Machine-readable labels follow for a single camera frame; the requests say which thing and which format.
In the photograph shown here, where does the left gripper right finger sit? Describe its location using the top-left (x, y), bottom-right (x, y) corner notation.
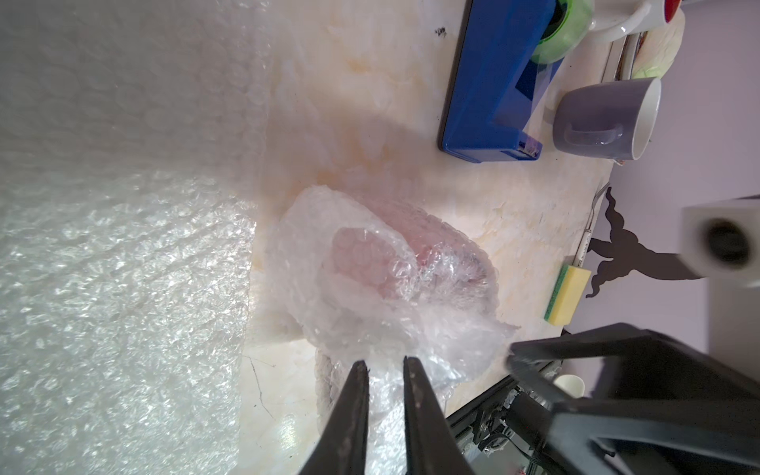
top-left (403, 356), bottom-right (474, 475)

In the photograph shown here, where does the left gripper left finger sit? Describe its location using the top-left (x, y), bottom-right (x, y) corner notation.
top-left (300, 360), bottom-right (370, 475)

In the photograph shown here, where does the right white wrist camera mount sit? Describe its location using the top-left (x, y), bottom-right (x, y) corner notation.
top-left (680, 195), bottom-right (759, 381)

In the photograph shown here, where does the blue tape dispenser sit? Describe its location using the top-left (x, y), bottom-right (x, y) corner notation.
top-left (437, 0), bottom-right (594, 163)

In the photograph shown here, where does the lavender mug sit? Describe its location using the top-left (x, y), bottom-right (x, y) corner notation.
top-left (552, 77), bottom-right (662, 162)

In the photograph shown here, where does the white mug red interior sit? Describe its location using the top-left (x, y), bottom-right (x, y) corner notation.
top-left (587, 0), bottom-right (682, 43)

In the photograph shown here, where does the yellow sponge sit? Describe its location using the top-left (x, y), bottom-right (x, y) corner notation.
top-left (544, 265), bottom-right (592, 327)

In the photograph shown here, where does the metal fork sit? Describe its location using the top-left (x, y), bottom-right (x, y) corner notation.
top-left (572, 182), bottom-right (611, 267)

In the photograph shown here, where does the white green toy vegetable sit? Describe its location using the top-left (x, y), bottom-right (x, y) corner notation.
top-left (631, 8), bottom-right (686, 79)

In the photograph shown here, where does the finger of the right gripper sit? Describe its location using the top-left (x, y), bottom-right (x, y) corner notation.
top-left (507, 324), bottom-right (759, 405)
top-left (510, 385), bottom-right (759, 474)

